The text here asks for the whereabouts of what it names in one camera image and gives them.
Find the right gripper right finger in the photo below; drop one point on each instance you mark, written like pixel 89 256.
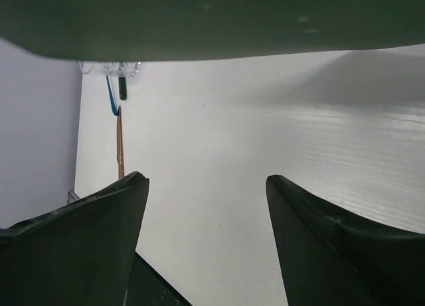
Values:
pixel 331 256

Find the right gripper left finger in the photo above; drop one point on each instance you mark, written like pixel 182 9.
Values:
pixel 79 254

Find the dark green placemat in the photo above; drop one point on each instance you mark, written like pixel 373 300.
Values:
pixel 162 30

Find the copper knife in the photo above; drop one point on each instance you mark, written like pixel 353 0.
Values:
pixel 119 146

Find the blue plastic spoon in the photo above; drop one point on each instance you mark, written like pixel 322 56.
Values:
pixel 113 104

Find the clear plastic cup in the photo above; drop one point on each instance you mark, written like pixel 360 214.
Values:
pixel 118 69

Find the aluminium frame rail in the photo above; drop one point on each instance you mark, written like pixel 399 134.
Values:
pixel 72 197

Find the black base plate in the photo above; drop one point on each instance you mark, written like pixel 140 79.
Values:
pixel 147 287

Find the gold fork green handle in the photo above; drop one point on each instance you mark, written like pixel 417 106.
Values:
pixel 123 92

